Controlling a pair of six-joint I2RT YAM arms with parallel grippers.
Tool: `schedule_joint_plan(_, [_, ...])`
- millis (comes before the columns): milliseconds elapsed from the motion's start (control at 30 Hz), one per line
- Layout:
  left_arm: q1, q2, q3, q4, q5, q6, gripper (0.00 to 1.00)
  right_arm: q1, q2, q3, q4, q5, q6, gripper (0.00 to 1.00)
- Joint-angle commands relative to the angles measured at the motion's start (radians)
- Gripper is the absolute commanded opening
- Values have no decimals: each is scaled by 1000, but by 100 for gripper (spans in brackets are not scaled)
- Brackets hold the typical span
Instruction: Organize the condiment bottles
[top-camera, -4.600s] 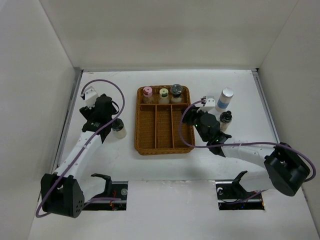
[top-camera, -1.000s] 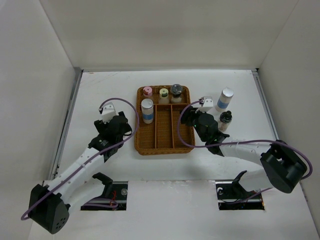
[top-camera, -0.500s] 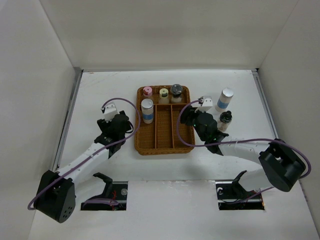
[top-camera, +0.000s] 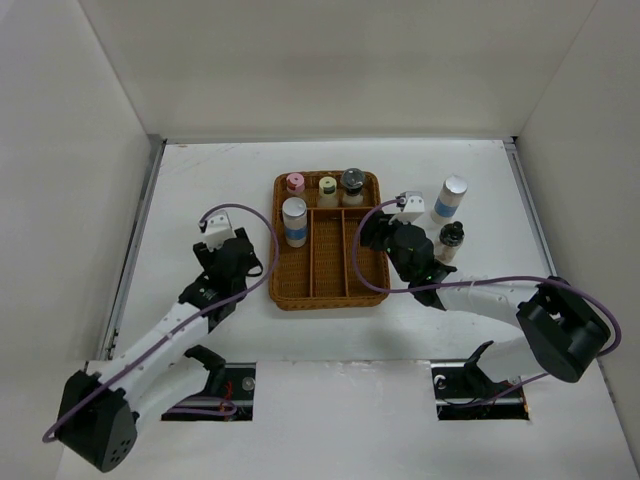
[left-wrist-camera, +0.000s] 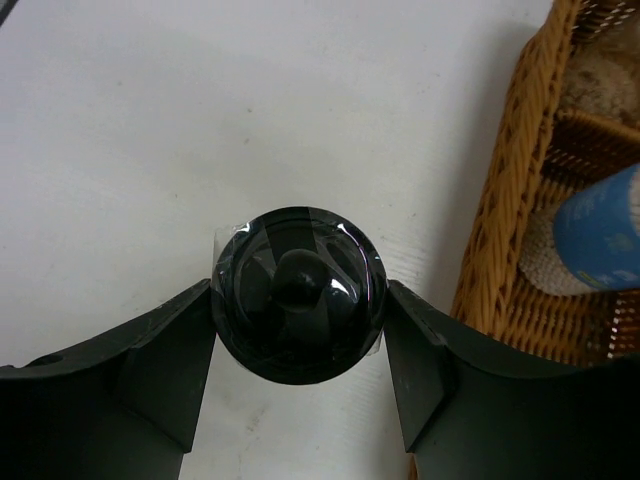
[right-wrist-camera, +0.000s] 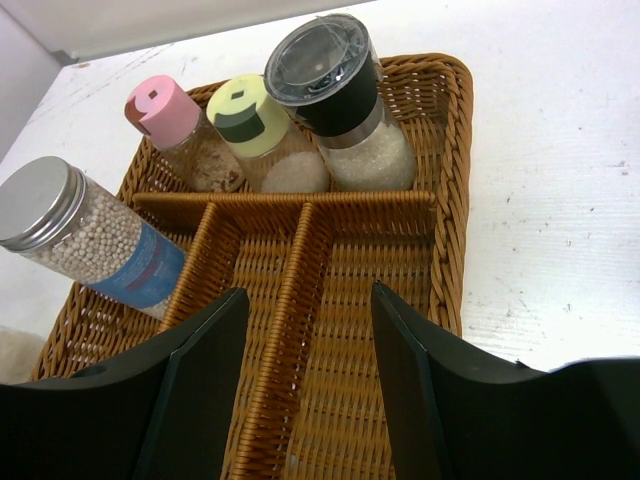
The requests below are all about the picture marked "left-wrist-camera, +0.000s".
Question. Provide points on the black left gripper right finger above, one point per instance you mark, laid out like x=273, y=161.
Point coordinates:
x=471, y=407

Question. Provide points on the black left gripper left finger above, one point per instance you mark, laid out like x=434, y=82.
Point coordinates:
x=124, y=404

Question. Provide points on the black grinder bottle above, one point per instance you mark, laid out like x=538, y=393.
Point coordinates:
x=298, y=294

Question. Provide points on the silver cap blue label bottle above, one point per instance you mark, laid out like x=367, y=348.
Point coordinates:
x=589, y=243

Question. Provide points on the brown wicker tray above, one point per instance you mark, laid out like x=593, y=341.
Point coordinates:
x=548, y=149

